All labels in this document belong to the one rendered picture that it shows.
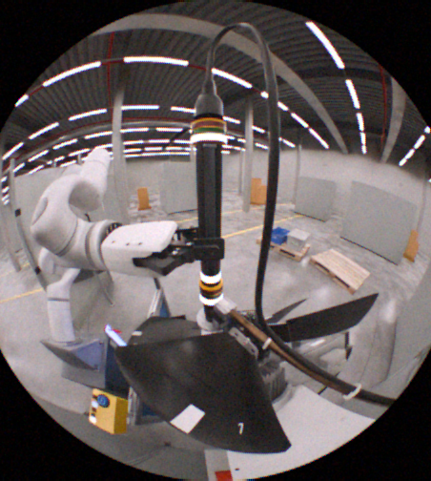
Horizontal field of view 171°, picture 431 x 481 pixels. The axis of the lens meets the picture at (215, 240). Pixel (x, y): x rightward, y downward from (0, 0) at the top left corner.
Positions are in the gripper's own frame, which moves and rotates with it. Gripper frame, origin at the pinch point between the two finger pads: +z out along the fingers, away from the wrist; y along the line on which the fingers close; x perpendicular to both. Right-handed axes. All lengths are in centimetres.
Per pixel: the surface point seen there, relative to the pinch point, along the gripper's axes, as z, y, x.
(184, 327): -8.3, -3.8, -30.7
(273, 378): 14.1, 14.4, -31.7
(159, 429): -51, 52, -149
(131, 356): -9.8, 13.8, -7.2
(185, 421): -3.2, 20.3, -6.5
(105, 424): -34, 34, -41
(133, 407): -35, 25, -63
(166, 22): -60, -133, 297
